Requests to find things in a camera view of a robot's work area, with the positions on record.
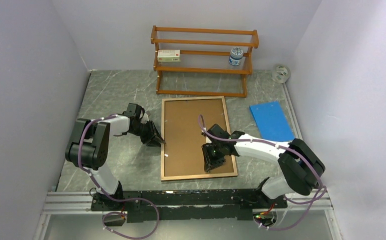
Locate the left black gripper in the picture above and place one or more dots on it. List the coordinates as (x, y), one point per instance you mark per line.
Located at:
(153, 138)

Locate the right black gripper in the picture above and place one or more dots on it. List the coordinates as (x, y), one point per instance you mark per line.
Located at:
(208, 163)

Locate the brown cardboard backing board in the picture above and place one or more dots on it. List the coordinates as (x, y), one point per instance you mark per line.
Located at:
(196, 139)

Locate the picture frame black and gold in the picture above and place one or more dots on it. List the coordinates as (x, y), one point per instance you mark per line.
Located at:
(197, 139)

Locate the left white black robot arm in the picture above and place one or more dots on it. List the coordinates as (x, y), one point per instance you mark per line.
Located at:
(87, 148)

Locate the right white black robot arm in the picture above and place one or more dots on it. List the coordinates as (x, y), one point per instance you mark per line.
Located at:
(301, 169)

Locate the blue clipboard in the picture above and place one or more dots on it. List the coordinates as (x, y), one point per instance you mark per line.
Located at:
(271, 122)

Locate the white red small box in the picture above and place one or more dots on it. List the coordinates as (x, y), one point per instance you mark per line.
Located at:
(166, 55)

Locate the orange wooden shelf rack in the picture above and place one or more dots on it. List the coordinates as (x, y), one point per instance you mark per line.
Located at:
(203, 51)

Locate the blue white ceramic jar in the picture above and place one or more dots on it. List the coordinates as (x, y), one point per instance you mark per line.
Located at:
(236, 56)

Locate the clear tape roll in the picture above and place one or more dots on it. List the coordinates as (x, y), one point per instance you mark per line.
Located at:
(280, 73)

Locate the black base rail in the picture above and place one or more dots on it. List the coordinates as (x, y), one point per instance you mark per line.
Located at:
(149, 205)

